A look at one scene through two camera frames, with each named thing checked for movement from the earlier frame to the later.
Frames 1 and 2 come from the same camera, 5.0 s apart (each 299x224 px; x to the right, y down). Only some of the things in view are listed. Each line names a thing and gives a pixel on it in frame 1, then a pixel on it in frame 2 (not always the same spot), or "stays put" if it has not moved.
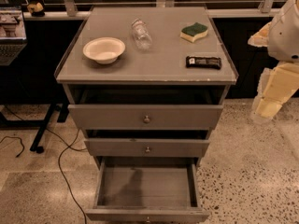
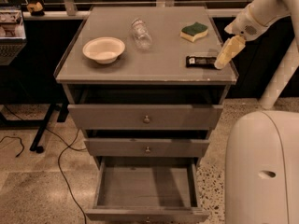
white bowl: (106, 50) stays put
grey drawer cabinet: (148, 84) stays put
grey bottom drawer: (148, 190) stays put
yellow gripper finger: (265, 107) → (232, 49)
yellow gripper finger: (261, 38) → (225, 47)
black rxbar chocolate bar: (203, 62) stays put
